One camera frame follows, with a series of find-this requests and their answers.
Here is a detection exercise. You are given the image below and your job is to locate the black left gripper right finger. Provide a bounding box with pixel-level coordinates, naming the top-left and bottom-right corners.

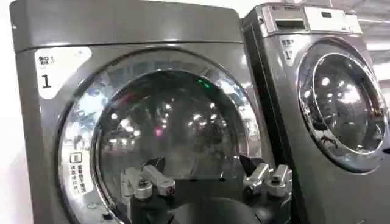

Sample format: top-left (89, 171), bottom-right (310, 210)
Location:
top-left (239, 155), bottom-right (293, 197)

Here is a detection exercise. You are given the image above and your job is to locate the round glass dryer door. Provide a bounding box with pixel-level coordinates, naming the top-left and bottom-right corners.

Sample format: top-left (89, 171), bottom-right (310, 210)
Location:
top-left (297, 38), bottom-right (390, 175)
top-left (56, 48), bottom-right (263, 224)

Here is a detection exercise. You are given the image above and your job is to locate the grey dryer with number label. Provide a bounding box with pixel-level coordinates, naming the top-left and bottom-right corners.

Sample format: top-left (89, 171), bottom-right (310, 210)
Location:
top-left (9, 0), bottom-right (293, 224)

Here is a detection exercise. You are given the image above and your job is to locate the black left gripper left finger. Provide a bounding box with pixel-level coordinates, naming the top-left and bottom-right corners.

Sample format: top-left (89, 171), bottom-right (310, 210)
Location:
top-left (121, 156), bottom-right (177, 201)

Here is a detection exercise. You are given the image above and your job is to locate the grey dryer with control panel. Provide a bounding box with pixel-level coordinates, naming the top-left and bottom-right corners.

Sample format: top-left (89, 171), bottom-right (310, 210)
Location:
top-left (242, 2), bottom-right (390, 224)

